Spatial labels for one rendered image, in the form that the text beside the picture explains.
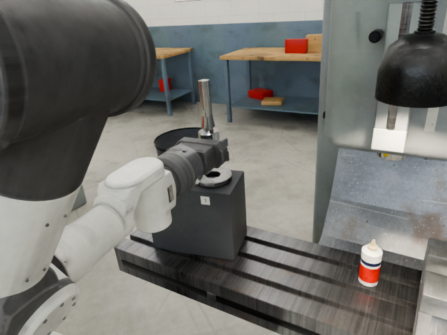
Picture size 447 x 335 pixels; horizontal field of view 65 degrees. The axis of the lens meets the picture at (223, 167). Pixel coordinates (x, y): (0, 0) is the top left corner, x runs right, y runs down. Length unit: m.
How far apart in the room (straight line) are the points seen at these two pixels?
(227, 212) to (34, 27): 0.65
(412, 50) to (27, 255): 0.37
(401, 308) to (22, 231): 0.70
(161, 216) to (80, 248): 0.17
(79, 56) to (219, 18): 5.34
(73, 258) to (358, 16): 0.48
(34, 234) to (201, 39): 5.49
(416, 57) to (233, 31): 5.12
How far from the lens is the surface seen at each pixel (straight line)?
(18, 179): 0.28
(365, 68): 0.53
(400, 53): 0.37
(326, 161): 1.11
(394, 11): 0.48
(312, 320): 0.77
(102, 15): 0.27
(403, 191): 1.05
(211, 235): 0.85
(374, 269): 0.82
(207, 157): 0.70
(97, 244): 0.52
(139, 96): 0.30
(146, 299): 2.22
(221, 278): 0.84
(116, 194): 0.55
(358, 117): 0.55
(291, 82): 5.20
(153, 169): 0.58
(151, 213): 0.61
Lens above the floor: 1.54
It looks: 26 degrees down
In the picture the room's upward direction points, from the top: 4 degrees counter-clockwise
